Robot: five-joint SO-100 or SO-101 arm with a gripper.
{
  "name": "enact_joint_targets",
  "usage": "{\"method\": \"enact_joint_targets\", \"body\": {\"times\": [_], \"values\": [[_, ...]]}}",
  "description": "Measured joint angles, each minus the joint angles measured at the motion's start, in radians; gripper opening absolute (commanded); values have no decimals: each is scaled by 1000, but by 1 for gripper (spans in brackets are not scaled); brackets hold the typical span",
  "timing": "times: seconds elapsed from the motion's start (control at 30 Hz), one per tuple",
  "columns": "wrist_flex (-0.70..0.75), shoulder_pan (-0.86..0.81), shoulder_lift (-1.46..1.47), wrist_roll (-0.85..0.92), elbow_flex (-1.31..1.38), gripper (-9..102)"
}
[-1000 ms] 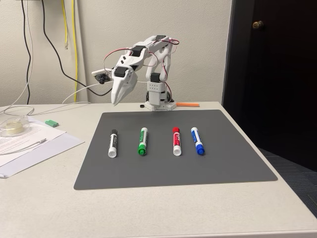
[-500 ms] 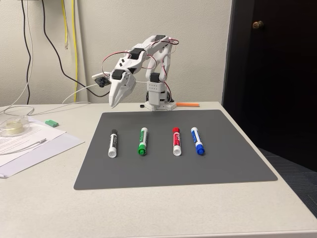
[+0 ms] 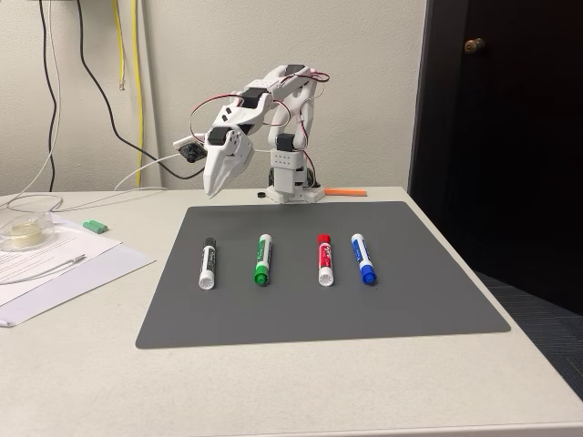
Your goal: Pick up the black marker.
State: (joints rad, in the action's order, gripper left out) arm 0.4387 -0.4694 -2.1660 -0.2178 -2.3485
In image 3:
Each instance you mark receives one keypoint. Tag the black dry-erase marker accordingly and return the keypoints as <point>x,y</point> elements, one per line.
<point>208,261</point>

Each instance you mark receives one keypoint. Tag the white wall conduit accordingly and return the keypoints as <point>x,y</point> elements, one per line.
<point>152,91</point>

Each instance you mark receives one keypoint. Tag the green block eraser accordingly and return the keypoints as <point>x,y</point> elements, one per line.
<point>95,225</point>

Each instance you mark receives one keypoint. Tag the orange flat strip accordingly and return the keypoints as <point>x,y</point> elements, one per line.
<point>346,192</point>

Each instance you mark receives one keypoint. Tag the brass doorknob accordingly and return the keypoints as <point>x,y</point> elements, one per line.
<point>473,46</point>

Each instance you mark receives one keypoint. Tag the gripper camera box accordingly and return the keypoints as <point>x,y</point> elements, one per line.
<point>189,151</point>

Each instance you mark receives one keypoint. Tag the plain white paper sheet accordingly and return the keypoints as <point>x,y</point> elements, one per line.
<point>91,277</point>

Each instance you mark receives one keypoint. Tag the dark grey mat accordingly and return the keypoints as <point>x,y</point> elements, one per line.
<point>319,309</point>

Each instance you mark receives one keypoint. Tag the blue dry-erase marker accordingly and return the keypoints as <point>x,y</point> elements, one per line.
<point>363,257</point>

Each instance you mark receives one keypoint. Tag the printed white paper sheet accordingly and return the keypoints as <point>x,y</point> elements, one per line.
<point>86,243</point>

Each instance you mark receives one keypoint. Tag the red dry-erase marker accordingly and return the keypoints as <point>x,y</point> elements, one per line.
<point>324,259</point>

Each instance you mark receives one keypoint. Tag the green dry-erase marker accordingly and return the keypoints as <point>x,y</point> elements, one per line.
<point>263,257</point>

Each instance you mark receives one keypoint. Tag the dark door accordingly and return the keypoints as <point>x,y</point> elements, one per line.
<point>524,136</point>

